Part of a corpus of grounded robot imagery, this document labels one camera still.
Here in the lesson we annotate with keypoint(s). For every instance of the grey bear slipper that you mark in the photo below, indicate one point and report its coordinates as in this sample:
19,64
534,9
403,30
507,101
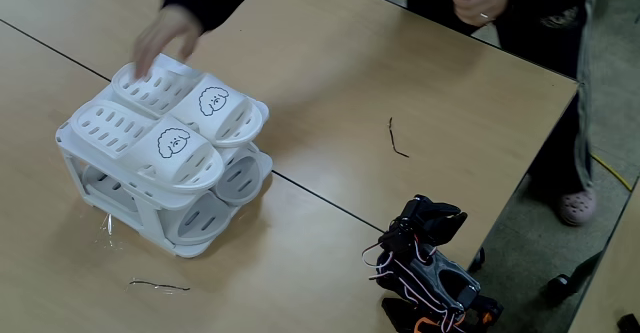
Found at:
225,188
220,210

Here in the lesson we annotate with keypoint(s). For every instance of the white dog slipper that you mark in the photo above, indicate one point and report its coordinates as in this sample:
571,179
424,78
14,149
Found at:
192,104
150,143

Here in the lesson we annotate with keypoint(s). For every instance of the white two-tier shoe rack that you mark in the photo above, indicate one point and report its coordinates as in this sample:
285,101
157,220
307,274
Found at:
149,223

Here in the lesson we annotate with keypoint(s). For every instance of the person's left hand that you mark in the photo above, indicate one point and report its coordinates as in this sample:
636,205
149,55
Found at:
482,0

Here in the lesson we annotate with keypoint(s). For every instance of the person's right hand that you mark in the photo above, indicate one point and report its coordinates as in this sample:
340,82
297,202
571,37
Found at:
165,33

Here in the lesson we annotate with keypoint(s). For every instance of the black caster wheel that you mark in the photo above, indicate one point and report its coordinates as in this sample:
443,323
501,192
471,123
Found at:
559,287
477,260
629,323

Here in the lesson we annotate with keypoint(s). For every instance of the pink clog shoe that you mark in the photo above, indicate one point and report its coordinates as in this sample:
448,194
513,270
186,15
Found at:
577,208

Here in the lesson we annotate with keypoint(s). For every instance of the grey chair base leg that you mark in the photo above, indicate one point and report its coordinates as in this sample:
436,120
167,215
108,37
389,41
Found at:
587,270

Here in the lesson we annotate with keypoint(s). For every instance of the person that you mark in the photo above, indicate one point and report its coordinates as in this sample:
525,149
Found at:
540,43

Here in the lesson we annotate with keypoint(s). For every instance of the clear tape piece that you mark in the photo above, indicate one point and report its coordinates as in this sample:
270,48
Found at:
108,224

